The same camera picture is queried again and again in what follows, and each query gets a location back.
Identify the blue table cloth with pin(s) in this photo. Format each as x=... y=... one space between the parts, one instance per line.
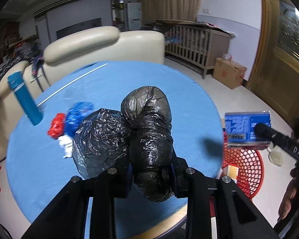
x=37 y=171

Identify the cream leather sofa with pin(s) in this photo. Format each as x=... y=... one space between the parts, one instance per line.
x=60 y=58

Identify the white slipper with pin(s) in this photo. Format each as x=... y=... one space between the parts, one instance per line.
x=275 y=156

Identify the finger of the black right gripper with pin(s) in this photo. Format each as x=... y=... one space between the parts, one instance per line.
x=287 y=144

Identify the red plastic bag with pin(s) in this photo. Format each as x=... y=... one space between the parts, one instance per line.
x=57 y=126

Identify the red plastic mesh basket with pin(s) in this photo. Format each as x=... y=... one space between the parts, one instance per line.
x=245 y=167

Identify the white plastic bag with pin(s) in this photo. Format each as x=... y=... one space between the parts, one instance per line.
x=66 y=142

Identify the blue thermos bottle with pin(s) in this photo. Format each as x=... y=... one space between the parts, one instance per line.
x=23 y=96

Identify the white thin rod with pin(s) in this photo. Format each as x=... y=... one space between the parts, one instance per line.
x=73 y=88

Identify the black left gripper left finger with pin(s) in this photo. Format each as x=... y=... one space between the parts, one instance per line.
x=116 y=181

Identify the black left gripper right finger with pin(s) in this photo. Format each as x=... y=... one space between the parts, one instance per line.
x=187 y=181

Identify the black plastic trash bag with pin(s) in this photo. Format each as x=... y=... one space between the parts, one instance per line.
x=142 y=129

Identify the blue snack package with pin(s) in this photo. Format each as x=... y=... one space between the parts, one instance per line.
x=239 y=129

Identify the brown cardboard box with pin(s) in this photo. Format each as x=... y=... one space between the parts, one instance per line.
x=229 y=73

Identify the white refrigerator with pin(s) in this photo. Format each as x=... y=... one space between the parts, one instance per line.
x=134 y=16

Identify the wooden baby crib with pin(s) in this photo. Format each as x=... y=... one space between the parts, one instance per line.
x=198 y=43

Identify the person's hand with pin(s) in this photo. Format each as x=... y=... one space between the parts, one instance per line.
x=290 y=193

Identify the blue plastic bag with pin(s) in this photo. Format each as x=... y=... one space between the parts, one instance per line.
x=76 y=115

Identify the wooden door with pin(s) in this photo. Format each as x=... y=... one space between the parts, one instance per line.
x=275 y=74

